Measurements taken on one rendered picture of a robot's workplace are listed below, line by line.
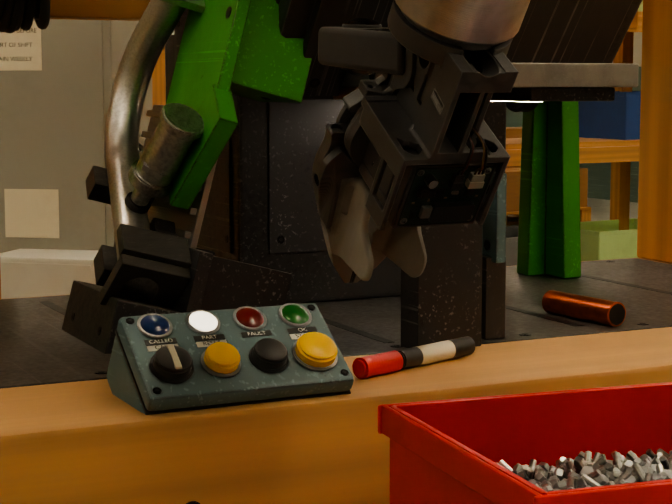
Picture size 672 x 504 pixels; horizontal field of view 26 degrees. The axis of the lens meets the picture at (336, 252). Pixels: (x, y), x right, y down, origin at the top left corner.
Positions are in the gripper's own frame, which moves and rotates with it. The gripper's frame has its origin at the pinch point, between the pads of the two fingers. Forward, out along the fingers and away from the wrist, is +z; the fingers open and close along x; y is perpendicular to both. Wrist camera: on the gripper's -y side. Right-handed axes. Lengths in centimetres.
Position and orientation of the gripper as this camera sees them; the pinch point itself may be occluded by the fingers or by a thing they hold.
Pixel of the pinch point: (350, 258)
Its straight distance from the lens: 95.8
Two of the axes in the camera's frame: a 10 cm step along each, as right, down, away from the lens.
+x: 9.0, -0.5, 4.3
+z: -2.5, 7.5, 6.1
